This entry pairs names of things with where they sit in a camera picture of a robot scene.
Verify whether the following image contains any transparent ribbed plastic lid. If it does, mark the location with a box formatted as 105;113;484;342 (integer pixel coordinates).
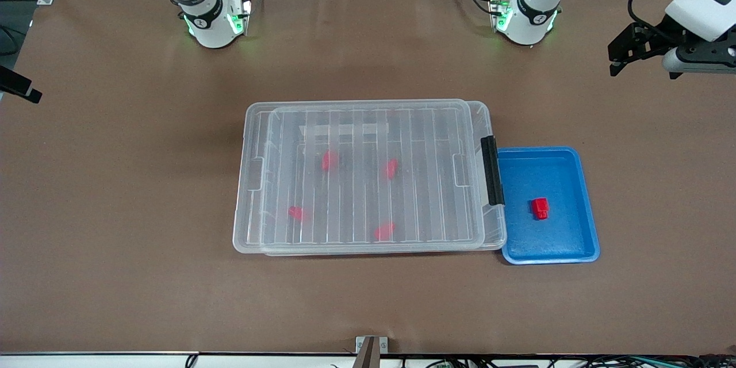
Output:
232;99;485;256

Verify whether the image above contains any transparent plastic storage box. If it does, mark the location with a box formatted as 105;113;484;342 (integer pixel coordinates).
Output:
262;101;508;255

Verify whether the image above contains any brown table cover sheet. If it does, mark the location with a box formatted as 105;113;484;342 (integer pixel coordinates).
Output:
0;0;736;355

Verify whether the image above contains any blue plastic tray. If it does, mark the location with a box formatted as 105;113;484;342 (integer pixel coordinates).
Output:
496;147;600;266

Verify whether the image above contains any dark metal mounting bar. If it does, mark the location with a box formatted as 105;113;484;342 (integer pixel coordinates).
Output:
353;338;381;368

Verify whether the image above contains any black box latch handle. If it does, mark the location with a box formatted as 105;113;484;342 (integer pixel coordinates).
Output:
481;136;505;206

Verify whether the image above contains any metal mounting bracket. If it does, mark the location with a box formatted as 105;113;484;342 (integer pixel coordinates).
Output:
355;336;389;354

